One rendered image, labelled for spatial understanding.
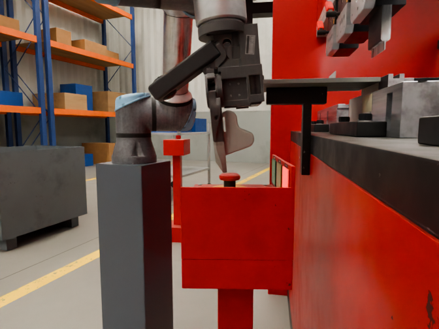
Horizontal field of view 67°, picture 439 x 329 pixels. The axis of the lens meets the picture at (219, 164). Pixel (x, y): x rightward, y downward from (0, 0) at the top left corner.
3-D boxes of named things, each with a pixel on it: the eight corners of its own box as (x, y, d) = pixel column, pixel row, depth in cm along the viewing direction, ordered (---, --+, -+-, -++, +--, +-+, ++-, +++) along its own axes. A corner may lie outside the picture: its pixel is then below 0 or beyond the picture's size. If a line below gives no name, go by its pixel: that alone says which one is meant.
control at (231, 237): (195, 241, 68) (194, 154, 66) (273, 242, 67) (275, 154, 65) (181, 288, 48) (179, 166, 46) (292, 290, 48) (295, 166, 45)
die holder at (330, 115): (316, 130, 159) (317, 111, 158) (329, 130, 158) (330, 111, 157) (336, 132, 110) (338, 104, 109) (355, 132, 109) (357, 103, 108)
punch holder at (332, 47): (325, 57, 127) (326, 12, 125) (348, 57, 125) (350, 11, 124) (332, 48, 112) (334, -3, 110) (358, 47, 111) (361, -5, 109)
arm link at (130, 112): (116, 132, 117) (115, 93, 115) (155, 132, 120) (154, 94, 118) (113, 133, 105) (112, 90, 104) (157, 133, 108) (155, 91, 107)
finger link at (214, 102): (223, 141, 46) (218, 77, 45) (212, 142, 46) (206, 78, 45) (224, 140, 50) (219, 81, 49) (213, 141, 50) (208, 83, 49)
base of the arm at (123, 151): (101, 163, 109) (100, 133, 108) (130, 158, 123) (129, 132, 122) (140, 165, 104) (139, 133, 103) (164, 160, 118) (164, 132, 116)
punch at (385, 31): (367, 59, 83) (369, 19, 82) (375, 58, 83) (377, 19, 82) (379, 49, 73) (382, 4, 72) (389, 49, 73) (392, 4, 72)
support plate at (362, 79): (259, 92, 92) (259, 88, 92) (358, 91, 88) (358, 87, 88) (256, 83, 74) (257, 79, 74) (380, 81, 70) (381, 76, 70)
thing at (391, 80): (361, 97, 86) (361, 85, 86) (373, 97, 86) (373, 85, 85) (387, 89, 67) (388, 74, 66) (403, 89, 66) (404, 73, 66)
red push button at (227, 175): (219, 190, 63) (219, 171, 63) (240, 190, 63) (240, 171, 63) (218, 194, 59) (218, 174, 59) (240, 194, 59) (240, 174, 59)
